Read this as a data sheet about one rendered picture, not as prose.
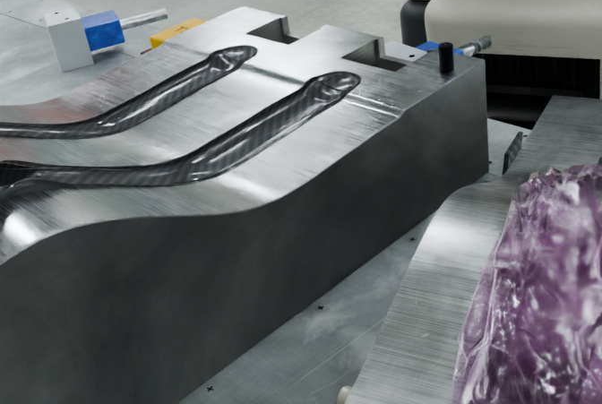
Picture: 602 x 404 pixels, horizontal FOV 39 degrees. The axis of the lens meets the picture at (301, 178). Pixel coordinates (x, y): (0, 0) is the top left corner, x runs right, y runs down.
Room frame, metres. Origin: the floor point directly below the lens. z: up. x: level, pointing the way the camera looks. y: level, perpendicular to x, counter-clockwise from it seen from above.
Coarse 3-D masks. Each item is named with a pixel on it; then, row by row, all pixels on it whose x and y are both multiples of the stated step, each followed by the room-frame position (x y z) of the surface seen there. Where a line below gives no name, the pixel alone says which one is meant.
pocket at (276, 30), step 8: (264, 24) 0.67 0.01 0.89; (272, 24) 0.68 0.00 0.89; (280, 24) 0.68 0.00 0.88; (248, 32) 0.66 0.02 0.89; (256, 32) 0.67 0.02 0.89; (264, 32) 0.67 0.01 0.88; (272, 32) 0.68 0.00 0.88; (280, 32) 0.68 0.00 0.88; (288, 32) 0.68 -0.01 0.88; (272, 40) 0.68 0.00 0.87; (280, 40) 0.68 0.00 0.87; (288, 40) 0.68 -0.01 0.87; (296, 40) 0.67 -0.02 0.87
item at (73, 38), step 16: (48, 16) 0.92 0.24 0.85; (64, 16) 0.91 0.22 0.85; (96, 16) 0.93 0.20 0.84; (112, 16) 0.92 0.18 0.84; (144, 16) 0.93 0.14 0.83; (160, 16) 0.93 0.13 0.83; (64, 32) 0.88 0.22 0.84; (80, 32) 0.89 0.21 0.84; (96, 32) 0.90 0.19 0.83; (112, 32) 0.90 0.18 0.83; (64, 48) 0.88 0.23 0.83; (80, 48) 0.89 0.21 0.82; (96, 48) 0.90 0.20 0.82; (64, 64) 0.88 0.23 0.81; (80, 64) 0.89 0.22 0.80
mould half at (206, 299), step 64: (128, 64) 0.64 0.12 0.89; (192, 64) 0.62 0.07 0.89; (256, 64) 0.59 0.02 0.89; (320, 64) 0.57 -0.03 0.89; (192, 128) 0.51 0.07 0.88; (320, 128) 0.48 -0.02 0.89; (384, 128) 0.46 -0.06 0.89; (448, 128) 0.50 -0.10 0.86; (64, 192) 0.38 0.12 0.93; (128, 192) 0.39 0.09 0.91; (192, 192) 0.41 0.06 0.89; (256, 192) 0.41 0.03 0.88; (320, 192) 0.42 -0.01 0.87; (384, 192) 0.46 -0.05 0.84; (448, 192) 0.50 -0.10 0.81; (0, 256) 0.31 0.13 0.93; (64, 256) 0.32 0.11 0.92; (128, 256) 0.34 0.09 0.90; (192, 256) 0.37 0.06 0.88; (256, 256) 0.39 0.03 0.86; (320, 256) 0.42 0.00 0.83; (0, 320) 0.30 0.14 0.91; (64, 320) 0.32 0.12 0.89; (128, 320) 0.34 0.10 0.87; (192, 320) 0.36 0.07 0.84; (256, 320) 0.38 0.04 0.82; (0, 384) 0.29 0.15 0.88; (64, 384) 0.31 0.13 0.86; (128, 384) 0.33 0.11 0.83; (192, 384) 0.35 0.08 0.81
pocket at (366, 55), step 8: (376, 40) 0.60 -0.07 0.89; (360, 48) 0.59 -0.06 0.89; (368, 48) 0.59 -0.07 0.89; (376, 48) 0.60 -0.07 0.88; (384, 48) 0.60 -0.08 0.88; (344, 56) 0.58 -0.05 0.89; (352, 56) 0.58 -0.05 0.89; (360, 56) 0.59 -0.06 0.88; (368, 56) 0.59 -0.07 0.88; (376, 56) 0.60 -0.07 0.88; (384, 56) 0.60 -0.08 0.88; (392, 56) 0.59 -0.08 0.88; (368, 64) 0.59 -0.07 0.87; (376, 64) 0.60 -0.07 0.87; (384, 64) 0.59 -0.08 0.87; (392, 64) 0.59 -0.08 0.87; (400, 64) 0.58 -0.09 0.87
